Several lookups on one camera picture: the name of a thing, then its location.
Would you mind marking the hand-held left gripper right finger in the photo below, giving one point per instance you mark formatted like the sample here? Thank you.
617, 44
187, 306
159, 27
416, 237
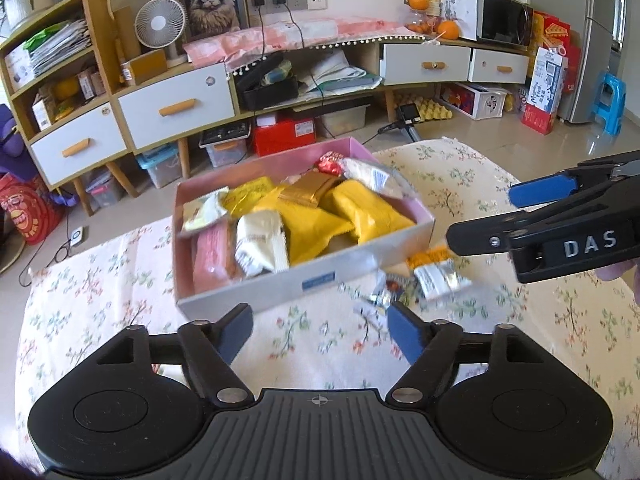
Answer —
405, 332

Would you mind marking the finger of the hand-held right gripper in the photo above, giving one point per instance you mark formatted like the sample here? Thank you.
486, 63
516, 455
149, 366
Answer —
475, 240
542, 190

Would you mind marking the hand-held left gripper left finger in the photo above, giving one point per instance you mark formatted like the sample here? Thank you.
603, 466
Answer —
235, 332

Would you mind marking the clear candy wrapper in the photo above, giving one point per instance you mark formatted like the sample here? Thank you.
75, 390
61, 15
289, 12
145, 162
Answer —
382, 292

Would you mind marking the orange and white snack packet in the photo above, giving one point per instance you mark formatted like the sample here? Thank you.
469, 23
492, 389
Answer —
440, 280

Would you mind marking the pink and silver cardboard box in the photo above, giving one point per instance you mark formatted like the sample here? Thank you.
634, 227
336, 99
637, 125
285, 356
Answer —
280, 290

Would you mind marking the pink snack packet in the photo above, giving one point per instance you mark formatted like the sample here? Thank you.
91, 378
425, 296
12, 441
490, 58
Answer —
212, 255

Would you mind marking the beige snack packet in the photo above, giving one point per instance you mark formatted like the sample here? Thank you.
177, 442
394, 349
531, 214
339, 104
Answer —
260, 240
202, 210

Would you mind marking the large yellow snack packet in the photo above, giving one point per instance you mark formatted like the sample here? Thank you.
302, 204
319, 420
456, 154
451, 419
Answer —
305, 235
370, 210

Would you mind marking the clear white bread packet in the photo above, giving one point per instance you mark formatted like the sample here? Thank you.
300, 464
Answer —
375, 175

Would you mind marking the small yellow snack packet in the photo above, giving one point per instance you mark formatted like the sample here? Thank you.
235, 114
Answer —
247, 195

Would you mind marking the gold snack packet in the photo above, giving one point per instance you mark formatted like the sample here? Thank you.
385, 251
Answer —
310, 187

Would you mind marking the red snack packet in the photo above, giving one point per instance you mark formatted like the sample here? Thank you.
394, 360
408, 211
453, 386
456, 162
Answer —
331, 162

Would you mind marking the person's right hand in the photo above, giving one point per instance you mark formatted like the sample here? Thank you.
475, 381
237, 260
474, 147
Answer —
617, 274

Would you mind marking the blue and white carton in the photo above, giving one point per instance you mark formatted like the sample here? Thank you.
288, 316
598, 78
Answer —
545, 95

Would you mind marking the white and red box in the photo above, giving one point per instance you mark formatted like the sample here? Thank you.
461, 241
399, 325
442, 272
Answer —
475, 102

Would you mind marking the blue plastic stool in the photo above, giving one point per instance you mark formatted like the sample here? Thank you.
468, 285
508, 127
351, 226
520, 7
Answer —
611, 102

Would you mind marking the yellow egg tray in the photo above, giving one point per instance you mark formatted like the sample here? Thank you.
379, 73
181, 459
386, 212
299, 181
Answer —
425, 112

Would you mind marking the red gift boxes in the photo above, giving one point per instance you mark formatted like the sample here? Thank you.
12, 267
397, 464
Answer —
555, 35

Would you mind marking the silver refrigerator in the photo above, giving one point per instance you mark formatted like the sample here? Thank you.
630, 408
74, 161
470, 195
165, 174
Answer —
600, 35

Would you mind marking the white microwave oven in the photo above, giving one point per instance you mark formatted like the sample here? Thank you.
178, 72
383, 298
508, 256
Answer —
502, 20

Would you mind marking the clear plastic storage box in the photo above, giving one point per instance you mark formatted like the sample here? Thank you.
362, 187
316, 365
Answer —
345, 122

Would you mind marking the clear box with orange clips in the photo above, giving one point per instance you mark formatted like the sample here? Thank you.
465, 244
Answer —
227, 155

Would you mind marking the blue lid storage box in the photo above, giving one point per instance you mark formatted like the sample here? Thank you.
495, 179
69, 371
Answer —
157, 165

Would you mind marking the small clear storage box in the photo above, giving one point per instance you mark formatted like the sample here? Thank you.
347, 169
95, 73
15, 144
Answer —
105, 190

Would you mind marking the black electronic device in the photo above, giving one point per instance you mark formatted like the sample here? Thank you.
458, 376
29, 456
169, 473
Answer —
225, 132

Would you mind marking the red flat box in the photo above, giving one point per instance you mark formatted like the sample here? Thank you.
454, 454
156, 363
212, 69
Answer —
285, 135

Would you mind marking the pile of papers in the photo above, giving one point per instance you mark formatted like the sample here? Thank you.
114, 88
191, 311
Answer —
335, 72

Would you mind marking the black storage tray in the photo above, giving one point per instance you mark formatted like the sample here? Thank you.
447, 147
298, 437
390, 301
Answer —
265, 92

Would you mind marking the red gift bag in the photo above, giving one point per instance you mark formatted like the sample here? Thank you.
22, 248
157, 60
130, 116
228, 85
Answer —
25, 210

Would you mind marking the pink cloth with pompom trim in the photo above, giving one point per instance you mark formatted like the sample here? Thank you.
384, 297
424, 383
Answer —
320, 35

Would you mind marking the yellow brown box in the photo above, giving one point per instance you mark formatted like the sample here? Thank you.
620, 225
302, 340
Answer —
145, 67

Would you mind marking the purple plush toy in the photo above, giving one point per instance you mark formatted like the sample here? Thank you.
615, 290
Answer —
10, 140

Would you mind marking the white desk fan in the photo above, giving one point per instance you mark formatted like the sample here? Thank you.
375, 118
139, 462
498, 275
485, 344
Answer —
160, 22

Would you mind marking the wooden tv cabinet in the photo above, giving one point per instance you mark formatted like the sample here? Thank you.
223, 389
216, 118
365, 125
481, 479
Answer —
97, 35

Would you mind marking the framed cat picture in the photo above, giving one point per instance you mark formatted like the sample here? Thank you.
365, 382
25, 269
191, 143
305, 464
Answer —
212, 2

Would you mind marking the stack of magazines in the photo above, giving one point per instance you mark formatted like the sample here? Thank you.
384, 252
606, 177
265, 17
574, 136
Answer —
62, 47

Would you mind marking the small camera on tripod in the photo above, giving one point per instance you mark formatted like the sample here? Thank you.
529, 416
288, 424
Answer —
407, 115

